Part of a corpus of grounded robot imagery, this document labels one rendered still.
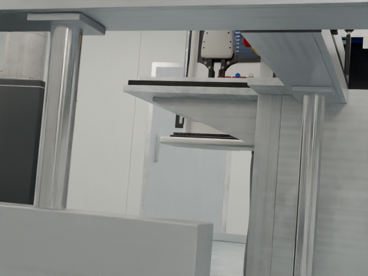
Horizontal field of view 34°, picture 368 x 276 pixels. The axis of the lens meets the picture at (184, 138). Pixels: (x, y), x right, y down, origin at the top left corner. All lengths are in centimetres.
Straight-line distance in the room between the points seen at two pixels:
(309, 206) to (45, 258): 66
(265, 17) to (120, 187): 702
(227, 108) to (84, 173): 638
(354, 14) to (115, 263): 47
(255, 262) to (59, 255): 81
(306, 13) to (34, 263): 52
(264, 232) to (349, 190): 24
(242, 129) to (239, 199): 561
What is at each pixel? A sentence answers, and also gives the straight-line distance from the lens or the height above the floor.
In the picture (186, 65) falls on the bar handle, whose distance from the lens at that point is 276.
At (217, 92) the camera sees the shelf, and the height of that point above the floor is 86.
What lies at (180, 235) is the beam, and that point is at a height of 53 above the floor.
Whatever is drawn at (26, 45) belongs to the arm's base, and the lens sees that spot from 185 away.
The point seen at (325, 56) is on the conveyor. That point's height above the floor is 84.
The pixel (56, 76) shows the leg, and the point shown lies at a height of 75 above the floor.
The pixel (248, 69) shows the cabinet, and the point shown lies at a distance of 272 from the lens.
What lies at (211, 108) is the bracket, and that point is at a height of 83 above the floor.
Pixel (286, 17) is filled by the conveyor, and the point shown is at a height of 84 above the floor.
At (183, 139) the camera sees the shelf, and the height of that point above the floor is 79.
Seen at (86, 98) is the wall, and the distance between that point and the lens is 816.
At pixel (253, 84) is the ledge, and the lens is 151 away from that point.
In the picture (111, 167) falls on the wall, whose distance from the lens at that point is 789.
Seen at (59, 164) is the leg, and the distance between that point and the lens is 93.
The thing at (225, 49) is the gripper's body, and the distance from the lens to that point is 185.
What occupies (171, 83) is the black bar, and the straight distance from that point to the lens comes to 176.
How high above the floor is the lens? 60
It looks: 5 degrees up
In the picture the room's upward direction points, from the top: 5 degrees clockwise
